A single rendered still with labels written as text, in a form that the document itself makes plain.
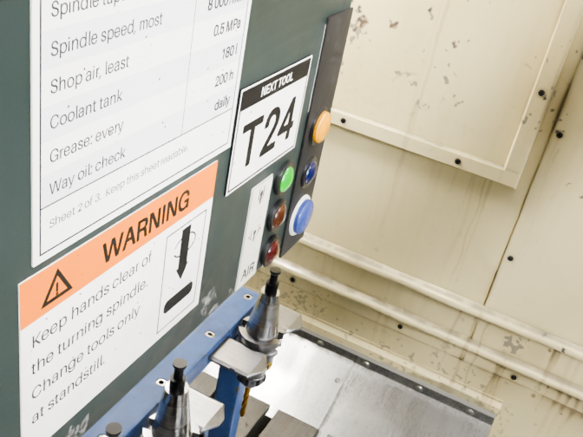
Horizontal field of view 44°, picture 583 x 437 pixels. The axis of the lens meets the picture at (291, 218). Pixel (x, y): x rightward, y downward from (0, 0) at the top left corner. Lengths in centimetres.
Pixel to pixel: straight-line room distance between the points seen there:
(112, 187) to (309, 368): 125
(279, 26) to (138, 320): 19
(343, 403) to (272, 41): 117
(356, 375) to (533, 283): 43
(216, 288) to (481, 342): 101
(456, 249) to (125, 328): 103
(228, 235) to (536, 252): 92
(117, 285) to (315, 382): 119
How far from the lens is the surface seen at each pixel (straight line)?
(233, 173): 45
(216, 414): 89
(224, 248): 48
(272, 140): 48
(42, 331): 34
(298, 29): 47
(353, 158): 137
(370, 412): 153
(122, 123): 33
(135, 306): 40
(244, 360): 97
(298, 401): 153
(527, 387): 150
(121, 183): 34
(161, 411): 82
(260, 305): 96
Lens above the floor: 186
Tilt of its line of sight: 30 degrees down
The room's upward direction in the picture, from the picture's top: 12 degrees clockwise
